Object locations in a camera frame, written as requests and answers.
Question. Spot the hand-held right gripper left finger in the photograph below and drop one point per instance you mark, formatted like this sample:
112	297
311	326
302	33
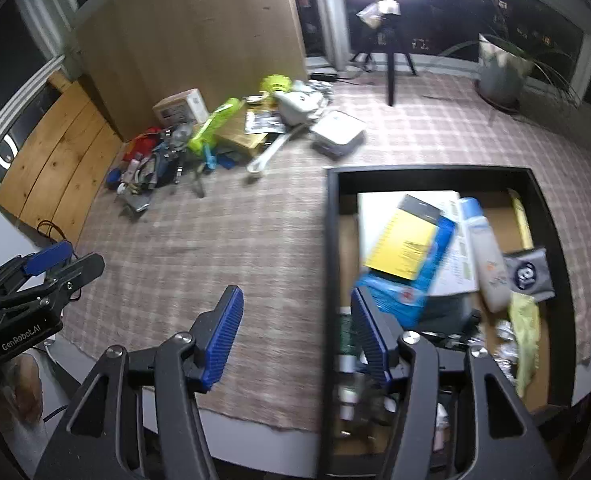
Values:
223	335

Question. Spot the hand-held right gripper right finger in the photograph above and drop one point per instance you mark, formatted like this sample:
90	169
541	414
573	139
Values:
368	335

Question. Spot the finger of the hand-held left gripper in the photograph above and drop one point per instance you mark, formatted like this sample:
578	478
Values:
83	270
50	256

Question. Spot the blue wet wipes packet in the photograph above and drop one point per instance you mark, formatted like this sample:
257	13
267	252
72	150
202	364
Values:
405	300

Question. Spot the cluster of small jars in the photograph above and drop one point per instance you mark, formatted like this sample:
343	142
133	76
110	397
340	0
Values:
348	400

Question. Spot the black tray with cork bottom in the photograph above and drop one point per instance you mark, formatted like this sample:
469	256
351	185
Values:
333	260

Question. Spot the dark grey case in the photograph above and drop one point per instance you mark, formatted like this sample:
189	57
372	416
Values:
450	310

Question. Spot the yellow black box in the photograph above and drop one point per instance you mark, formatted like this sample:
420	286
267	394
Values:
403	245

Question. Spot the grey cardboard box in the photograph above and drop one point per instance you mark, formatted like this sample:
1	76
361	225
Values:
375	215

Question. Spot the silver foil packet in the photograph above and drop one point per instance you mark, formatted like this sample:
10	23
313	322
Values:
505	332

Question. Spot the white lotion bottle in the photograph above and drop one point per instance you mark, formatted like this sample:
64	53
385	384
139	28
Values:
488	265

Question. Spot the pale green gloves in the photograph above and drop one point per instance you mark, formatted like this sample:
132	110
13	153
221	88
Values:
525	330

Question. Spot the black pouch with white logo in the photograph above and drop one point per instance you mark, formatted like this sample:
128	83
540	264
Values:
528	275

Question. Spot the yellow tea stick packet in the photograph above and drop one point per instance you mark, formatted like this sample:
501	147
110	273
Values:
521	220

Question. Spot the person's left hand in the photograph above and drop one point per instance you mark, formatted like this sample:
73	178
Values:
20	390

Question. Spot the small blue ball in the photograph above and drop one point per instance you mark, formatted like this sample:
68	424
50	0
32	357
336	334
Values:
113	179

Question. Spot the pine wood board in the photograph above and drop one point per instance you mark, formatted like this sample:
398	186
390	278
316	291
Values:
60	160

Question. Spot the pile of small tubes and bottles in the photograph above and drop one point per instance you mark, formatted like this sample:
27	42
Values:
150	167

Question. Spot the red cloth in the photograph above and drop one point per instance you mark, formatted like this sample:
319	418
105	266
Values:
140	145

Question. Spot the white plastic spoon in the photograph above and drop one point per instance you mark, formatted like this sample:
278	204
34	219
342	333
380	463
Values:
270	152

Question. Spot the orange tissue box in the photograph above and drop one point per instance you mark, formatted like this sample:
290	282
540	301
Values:
180	105

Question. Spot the lime green duster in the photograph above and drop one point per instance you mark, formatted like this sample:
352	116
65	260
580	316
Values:
215	120

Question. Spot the gold cardboard box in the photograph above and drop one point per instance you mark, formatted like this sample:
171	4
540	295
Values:
238	135

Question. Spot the small white box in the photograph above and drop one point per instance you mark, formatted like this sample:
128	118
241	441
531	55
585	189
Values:
338	130

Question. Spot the printed photo sheet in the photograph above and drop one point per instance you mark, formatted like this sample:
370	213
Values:
263	121

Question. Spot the white tape roll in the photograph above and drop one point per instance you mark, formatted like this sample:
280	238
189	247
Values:
248	99

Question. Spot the black power adapter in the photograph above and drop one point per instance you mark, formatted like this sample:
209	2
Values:
324	76

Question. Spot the white instant camera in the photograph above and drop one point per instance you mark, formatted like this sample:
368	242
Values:
298	105

